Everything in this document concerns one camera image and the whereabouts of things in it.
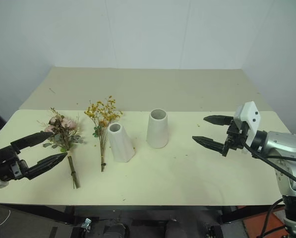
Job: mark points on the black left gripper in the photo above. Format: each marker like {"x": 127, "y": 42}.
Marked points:
{"x": 6, "y": 169}

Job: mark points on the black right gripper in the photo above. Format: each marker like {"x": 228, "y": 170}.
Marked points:
{"x": 237, "y": 140}

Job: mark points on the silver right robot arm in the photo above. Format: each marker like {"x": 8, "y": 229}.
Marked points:
{"x": 284, "y": 146}

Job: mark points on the round white tapered vase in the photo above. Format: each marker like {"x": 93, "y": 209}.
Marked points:
{"x": 157, "y": 134}

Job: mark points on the slanted white ribbed vase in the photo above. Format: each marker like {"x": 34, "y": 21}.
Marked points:
{"x": 121, "y": 146}

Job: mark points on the pink dried flower bouquet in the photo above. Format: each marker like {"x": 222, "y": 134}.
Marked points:
{"x": 63, "y": 130}

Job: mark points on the yellow dried flower bouquet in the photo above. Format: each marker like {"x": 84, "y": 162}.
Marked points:
{"x": 102, "y": 116}

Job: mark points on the metal caster clamp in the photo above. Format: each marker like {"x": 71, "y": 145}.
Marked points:
{"x": 87, "y": 223}

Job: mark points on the dark rounded shape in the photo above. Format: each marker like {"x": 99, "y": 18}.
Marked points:
{"x": 115, "y": 231}

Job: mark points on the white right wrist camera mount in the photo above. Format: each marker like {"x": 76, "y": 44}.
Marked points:
{"x": 249, "y": 116}

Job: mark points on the black metal table frame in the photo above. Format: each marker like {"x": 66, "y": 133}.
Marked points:
{"x": 38, "y": 210}

